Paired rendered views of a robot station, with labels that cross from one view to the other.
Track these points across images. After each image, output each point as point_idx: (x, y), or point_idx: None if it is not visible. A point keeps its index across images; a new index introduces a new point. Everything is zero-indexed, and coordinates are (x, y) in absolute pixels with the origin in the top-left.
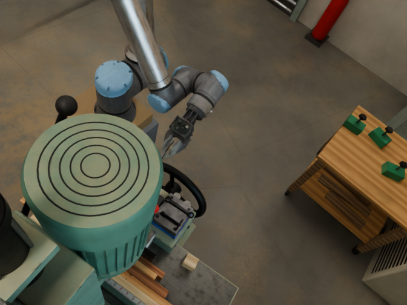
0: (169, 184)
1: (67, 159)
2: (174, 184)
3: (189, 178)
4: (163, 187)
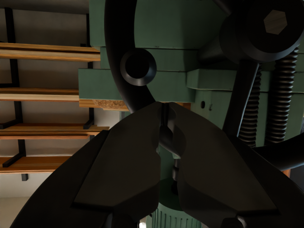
0: (237, 56)
1: None
2: (259, 62)
3: (284, 170)
4: (221, 49)
